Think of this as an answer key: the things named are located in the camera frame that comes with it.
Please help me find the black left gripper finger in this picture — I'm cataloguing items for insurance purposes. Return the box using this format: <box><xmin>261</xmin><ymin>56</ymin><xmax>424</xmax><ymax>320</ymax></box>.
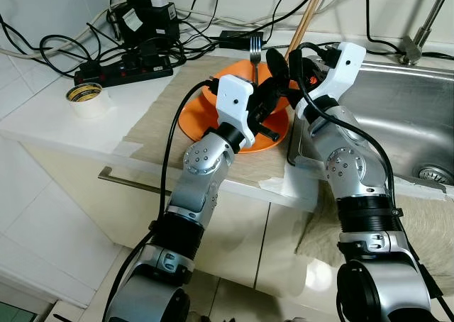
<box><xmin>258</xmin><ymin>72</ymin><xmax>289</xmax><ymax>99</ymax></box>
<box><xmin>272</xmin><ymin>90</ymin><xmax>304</xmax><ymax>120</ymax></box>

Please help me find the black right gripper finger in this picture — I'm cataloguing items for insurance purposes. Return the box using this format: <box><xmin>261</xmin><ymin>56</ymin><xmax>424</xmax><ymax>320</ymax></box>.
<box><xmin>266</xmin><ymin>49</ymin><xmax>292</xmax><ymax>83</ymax></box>

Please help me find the silver metal fork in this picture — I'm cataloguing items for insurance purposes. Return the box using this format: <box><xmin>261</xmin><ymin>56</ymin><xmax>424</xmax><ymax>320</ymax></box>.
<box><xmin>248</xmin><ymin>37</ymin><xmax>263</xmax><ymax>85</ymax></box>

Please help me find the banded wooden chopstick pair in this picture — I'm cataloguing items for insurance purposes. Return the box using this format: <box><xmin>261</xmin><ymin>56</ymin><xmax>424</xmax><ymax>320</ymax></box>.
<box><xmin>286</xmin><ymin>0</ymin><xmax>331</xmax><ymax>60</ymax></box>

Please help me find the orange plastic plate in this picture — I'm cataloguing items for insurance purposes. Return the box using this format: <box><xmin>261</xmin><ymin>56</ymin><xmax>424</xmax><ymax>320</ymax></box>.
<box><xmin>177</xmin><ymin>88</ymin><xmax>290</xmax><ymax>154</ymax></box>

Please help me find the orange plastic bowl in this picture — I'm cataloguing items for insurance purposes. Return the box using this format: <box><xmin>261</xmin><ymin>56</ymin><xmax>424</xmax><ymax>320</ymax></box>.
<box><xmin>201</xmin><ymin>61</ymin><xmax>302</xmax><ymax>113</ymax></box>

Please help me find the black power adapter brick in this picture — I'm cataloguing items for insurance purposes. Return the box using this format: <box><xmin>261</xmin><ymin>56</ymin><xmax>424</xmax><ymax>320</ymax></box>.
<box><xmin>218</xmin><ymin>30</ymin><xmax>265</xmax><ymax>50</ymax></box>

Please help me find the stainless steel sink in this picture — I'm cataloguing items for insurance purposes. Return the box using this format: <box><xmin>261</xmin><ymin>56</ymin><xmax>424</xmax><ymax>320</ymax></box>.
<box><xmin>287</xmin><ymin>60</ymin><xmax>454</xmax><ymax>195</ymax></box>

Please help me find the steel sink faucet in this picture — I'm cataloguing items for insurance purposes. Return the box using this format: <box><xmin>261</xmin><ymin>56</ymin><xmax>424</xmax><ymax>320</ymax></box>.
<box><xmin>399</xmin><ymin>0</ymin><xmax>454</xmax><ymax>66</ymax></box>

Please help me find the beige woven placemat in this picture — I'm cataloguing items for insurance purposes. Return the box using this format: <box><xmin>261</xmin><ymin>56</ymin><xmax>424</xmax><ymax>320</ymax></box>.
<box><xmin>122</xmin><ymin>58</ymin><xmax>306</xmax><ymax>188</ymax></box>

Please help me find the white base cabinet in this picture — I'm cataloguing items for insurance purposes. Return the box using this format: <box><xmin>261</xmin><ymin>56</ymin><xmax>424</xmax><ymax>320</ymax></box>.
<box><xmin>21</xmin><ymin>141</ymin><xmax>454</xmax><ymax>294</ymax></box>

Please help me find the black battery charger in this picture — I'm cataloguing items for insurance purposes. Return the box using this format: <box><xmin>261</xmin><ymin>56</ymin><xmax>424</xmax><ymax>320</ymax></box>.
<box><xmin>113</xmin><ymin>0</ymin><xmax>179</xmax><ymax>50</ymax></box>

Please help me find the black power strip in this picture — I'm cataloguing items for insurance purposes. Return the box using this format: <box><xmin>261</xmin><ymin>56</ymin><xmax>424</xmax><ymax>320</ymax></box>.
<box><xmin>74</xmin><ymin>52</ymin><xmax>175</xmax><ymax>89</ymax></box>

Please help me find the steel sink drain strainer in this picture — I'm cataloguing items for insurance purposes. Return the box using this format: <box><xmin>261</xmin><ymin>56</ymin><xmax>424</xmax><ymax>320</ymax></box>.
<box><xmin>419</xmin><ymin>165</ymin><xmax>453</xmax><ymax>184</ymax></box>

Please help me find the tape roll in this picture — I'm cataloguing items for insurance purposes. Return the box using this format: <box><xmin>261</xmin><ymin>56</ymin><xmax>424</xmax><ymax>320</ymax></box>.
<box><xmin>66</xmin><ymin>82</ymin><xmax>113</xmax><ymax>118</ymax></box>

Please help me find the beige hanging towel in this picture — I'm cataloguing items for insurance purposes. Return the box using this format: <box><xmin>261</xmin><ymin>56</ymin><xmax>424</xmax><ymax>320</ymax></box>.
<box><xmin>294</xmin><ymin>194</ymin><xmax>454</xmax><ymax>280</ymax></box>

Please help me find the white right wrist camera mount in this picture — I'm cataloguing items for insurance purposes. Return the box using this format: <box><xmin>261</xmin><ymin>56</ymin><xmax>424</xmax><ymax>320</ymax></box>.
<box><xmin>294</xmin><ymin>42</ymin><xmax>367</xmax><ymax>121</ymax></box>

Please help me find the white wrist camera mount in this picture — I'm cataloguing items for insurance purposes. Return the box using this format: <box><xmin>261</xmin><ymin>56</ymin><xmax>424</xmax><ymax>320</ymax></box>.
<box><xmin>214</xmin><ymin>74</ymin><xmax>256</xmax><ymax>140</ymax></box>
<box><xmin>294</xmin><ymin>42</ymin><xmax>367</xmax><ymax>121</ymax></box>

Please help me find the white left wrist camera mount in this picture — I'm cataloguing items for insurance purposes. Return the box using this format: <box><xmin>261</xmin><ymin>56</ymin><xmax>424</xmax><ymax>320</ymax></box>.
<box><xmin>214</xmin><ymin>74</ymin><xmax>256</xmax><ymax>140</ymax></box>

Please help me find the thick black cable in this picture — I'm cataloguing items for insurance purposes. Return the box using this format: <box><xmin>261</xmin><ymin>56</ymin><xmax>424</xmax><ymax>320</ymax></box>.
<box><xmin>364</xmin><ymin>0</ymin><xmax>404</xmax><ymax>55</ymax></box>

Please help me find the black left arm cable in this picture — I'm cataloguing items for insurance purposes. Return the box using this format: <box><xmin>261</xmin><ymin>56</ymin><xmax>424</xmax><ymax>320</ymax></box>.
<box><xmin>103</xmin><ymin>77</ymin><xmax>217</xmax><ymax>321</ymax></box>

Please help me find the metal drawer handle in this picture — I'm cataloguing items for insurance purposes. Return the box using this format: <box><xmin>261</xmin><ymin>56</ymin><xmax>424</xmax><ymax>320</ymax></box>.
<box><xmin>98</xmin><ymin>167</ymin><xmax>175</xmax><ymax>195</ymax></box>

